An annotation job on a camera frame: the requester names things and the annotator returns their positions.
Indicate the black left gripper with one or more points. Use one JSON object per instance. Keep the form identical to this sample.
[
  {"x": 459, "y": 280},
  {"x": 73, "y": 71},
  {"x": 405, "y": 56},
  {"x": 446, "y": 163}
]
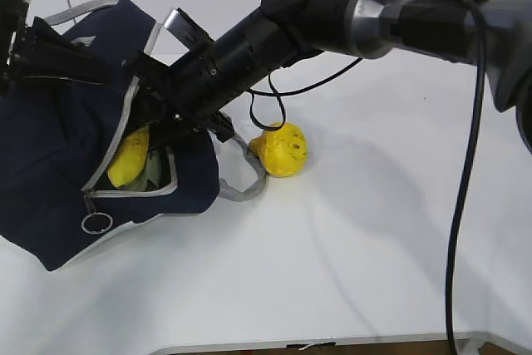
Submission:
[{"x": 43, "y": 45}]

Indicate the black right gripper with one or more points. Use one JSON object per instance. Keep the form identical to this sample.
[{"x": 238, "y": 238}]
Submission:
[{"x": 197, "y": 85}]

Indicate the yellow banana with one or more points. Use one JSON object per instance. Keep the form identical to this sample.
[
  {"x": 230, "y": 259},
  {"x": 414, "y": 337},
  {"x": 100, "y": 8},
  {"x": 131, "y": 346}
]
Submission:
[{"x": 129, "y": 160}]

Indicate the green lid glass container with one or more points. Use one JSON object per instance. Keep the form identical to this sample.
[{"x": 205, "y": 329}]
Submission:
[{"x": 155, "y": 174}]

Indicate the navy blue lunch bag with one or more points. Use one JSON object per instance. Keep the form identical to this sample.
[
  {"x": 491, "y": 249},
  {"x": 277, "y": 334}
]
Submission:
[{"x": 56, "y": 144}]

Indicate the yellow lemon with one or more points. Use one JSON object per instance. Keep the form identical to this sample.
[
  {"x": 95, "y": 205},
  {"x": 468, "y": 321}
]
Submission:
[{"x": 283, "y": 151}]

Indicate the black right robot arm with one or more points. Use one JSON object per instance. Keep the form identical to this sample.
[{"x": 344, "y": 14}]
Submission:
[{"x": 493, "y": 34}]

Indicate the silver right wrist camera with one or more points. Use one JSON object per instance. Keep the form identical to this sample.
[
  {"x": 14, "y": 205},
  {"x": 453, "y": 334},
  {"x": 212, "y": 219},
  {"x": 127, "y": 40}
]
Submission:
[{"x": 183, "y": 28}]

